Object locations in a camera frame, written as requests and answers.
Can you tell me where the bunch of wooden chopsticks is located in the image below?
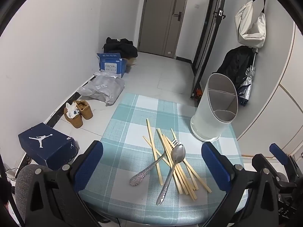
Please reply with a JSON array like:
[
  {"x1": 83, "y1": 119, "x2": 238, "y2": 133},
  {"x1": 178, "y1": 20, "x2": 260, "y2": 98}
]
[{"x1": 142, "y1": 118, "x2": 212, "y2": 200}]

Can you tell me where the metal fork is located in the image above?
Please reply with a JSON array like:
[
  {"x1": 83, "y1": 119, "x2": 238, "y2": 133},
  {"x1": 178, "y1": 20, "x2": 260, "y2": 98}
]
[{"x1": 129, "y1": 139, "x2": 180, "y2": 186}]

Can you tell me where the metal spoon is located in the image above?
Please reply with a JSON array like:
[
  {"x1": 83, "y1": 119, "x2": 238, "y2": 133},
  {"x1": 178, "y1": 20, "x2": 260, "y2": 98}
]
[{"x1": 156, "y1": 144, "x2": 186, "y2": 206}]

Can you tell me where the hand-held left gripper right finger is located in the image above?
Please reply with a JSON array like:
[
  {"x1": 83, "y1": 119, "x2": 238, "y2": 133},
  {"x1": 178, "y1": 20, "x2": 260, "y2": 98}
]
[{"x1": 201, "y1": 142, "x2": 278, "y2": 227}]

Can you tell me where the grey door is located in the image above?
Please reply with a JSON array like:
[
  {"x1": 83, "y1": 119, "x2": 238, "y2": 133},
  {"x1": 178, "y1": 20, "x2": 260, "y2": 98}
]
[{"x1": 138, "y1": 0, "x2": 191, "y2": 57}]

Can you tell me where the white sling bag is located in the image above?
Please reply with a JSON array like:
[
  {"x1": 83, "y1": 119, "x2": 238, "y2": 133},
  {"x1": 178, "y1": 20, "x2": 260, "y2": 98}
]
[{"x1": 235, "y1": 0, "x2": 267, "y2": 49}]

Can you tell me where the white torn plastic bag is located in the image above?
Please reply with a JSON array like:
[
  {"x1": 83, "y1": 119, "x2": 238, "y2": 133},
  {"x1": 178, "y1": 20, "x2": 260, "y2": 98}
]
[{"x1": 93, "y1": 72, "x2": 119, "y2": 79}]

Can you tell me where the white utensil holder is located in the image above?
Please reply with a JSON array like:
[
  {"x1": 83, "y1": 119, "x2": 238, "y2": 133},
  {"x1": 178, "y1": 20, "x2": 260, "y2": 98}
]
[{"x1": 190, "y1": 73, "x2": 239, "y2": 142}]

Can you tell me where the white sock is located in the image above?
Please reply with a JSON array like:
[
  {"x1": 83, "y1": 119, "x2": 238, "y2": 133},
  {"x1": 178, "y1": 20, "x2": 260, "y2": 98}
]
[{"x1": 66, "y1": 103, "x2": 80, "y2": 119}]

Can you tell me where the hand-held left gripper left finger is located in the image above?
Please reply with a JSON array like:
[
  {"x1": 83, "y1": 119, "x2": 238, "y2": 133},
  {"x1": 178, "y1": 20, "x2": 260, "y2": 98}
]
[{"x1": 28, "y1": 140, "x2": 105, "y2": 227}]

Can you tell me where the teal checked tablecloth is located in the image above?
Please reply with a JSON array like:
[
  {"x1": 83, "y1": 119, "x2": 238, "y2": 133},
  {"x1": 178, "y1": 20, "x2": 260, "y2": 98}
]
[{"x1": 78, "y1": 93, "x2": 247, "y2": 221}]

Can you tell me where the black jacket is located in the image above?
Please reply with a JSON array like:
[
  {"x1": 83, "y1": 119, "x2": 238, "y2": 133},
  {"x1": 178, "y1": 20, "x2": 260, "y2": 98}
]
[{"x1": 212, "y1": 45, "x2": 256, "y2": 100}]

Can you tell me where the blue cardboard box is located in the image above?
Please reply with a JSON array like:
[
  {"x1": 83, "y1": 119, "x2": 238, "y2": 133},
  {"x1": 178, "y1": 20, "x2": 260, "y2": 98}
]
[{"x1": 97, "y1": 52, "x2": 128, "y2": 78}]

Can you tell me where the dark blue shoe box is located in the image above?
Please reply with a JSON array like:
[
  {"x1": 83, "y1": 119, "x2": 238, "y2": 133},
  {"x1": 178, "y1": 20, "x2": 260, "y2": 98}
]
[{"x1": 18, "y1": 122, "x2": 80, "y2": 171}]

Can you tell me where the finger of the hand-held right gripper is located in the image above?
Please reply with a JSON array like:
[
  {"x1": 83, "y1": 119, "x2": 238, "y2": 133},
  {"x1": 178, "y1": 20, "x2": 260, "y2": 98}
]
[
  {"x1": 269, "y1": 143, "x2": 299, "y2": 185},
  {"x1": 251, "y1": 154, "x2": 281, "y2": 185}
]

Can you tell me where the black framed sliding door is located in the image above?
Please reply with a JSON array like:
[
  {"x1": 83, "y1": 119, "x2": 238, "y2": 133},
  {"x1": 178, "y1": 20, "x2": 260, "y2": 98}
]
[{"x1": 191, "y1": 0, "x2": 228, "y2": 98}]

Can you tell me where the grey plastic mailer bag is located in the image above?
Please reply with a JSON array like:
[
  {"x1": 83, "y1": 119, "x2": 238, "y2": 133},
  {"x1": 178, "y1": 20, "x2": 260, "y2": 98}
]
[{"x1": 78, "y1": 76, "x2": 125, "y2": 106}]

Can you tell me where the silver folded umbrella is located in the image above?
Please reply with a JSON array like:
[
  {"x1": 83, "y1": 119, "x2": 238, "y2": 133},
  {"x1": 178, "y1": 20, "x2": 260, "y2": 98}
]
[{"x1": 237, "y1": 48, "x2": 258, "y2": 106}]

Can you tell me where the pile of black clothes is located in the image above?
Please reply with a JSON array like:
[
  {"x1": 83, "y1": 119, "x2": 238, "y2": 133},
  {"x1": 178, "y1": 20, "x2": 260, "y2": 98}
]
[{"x1": 103, "y1": 37, "x2": 138, "y2": 58}]

